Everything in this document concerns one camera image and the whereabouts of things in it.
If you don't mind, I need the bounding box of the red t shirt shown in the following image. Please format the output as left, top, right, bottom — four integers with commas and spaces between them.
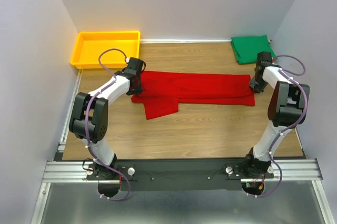
131, 71, 255, 120

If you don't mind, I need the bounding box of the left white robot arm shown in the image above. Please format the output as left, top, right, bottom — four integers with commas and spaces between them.
69, 57, 146, 179

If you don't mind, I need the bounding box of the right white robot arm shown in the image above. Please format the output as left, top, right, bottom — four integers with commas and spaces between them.
241, 52, 310, 178

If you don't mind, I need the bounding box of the folded green t shirt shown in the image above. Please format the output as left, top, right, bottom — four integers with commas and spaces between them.
231, 35, 276, 65

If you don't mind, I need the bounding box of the yellow plastic tray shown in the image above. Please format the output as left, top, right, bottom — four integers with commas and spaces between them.
70, 30, 141, 69

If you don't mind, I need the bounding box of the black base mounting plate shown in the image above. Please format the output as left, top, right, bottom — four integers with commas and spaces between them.
84, 158, 274, 197

